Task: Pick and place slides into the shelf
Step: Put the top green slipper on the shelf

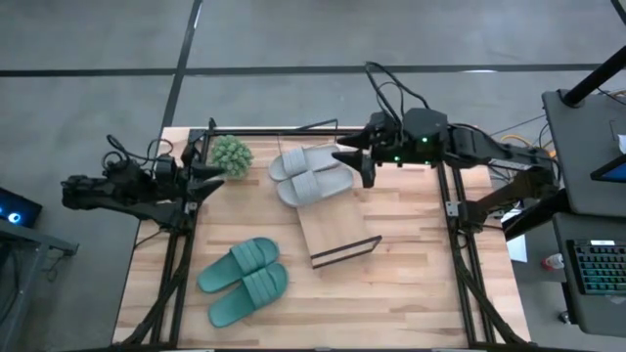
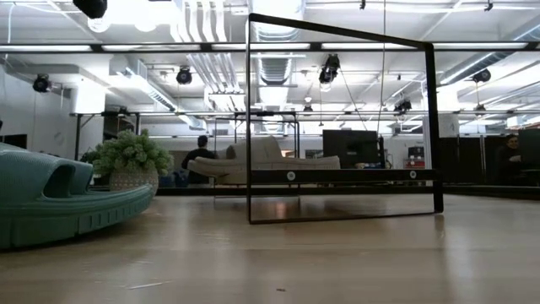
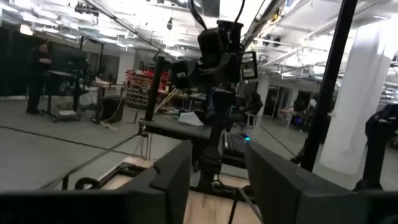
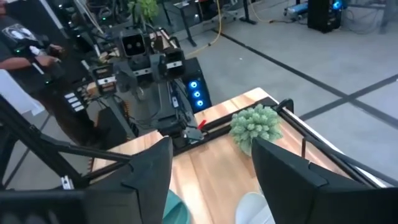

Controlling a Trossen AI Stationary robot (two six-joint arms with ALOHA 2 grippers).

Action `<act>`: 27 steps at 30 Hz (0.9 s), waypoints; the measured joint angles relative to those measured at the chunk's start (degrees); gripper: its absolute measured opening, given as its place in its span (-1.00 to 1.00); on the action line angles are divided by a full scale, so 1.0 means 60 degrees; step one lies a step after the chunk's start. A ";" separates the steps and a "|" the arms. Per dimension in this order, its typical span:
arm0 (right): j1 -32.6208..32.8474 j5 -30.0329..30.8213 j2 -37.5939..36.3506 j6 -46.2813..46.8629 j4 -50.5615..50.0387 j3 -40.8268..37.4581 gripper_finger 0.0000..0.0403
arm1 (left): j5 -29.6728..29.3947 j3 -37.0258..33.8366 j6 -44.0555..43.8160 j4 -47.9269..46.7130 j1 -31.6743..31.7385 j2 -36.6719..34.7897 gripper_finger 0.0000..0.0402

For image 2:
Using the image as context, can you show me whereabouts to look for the person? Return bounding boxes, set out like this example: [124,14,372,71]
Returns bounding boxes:
[181,134,219,187]
[494,133,527,187]

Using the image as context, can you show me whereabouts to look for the red storage boxes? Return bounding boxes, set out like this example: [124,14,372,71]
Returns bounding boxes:
[403,145,426,170]

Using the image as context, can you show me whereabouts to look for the black partition panel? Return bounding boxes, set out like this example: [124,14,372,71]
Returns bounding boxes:
[438,135,499,187]

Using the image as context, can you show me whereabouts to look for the silver ventilation duct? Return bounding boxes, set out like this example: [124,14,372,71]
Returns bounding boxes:
[251,0,305,88]

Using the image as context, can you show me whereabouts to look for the black overhead crossbar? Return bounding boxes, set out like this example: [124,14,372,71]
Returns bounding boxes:
[0,41,540,54]

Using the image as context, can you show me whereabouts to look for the green potted plant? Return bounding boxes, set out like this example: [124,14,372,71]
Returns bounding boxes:
[79,128,175,196]

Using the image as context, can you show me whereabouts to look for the wooden shelf with black frame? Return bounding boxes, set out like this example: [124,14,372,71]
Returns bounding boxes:
[213,12,445,225]

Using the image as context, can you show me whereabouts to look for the green rubber slide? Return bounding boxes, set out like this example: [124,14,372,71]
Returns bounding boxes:
[0,141,156,251]
[72,160,96,198]

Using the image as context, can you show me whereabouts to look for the black monitor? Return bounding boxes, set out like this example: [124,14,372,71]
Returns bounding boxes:
[322,129,381,170]
[0,133,29,149]

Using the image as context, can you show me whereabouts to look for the grey rubber slide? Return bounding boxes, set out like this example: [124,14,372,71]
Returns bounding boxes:
[187,134,342,186]

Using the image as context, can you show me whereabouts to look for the black metal table frame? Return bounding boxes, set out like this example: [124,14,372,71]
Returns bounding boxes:
[154,184,540,199]

